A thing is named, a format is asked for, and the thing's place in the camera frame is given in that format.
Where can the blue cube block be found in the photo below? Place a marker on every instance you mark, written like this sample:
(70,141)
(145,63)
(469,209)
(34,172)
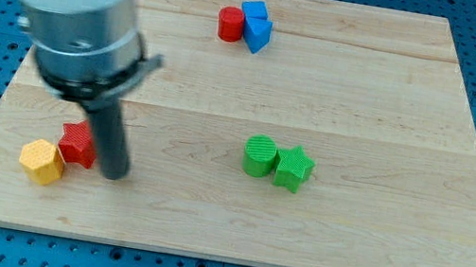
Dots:
(255,9)

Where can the light wooden board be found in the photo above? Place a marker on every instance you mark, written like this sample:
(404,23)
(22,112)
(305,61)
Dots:
(375,97)

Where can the blue triangle block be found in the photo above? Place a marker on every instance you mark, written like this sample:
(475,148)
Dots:
(257,33)

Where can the yellow hexagon block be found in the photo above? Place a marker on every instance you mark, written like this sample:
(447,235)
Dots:
(42,162)

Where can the green star block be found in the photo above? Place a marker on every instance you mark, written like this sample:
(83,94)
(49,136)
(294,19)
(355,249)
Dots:
(292,168)

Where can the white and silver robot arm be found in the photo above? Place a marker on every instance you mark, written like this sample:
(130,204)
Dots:
(87,51)

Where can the red cylinder block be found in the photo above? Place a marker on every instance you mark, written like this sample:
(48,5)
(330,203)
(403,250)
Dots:
(230,25)

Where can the red star block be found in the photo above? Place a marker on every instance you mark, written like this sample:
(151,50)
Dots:
(76,144)

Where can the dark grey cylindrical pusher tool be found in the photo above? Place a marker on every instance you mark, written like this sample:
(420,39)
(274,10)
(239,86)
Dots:
(109,138)

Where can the green cylinder block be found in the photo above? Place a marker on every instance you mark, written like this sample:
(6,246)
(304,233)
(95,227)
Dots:
(260,152)

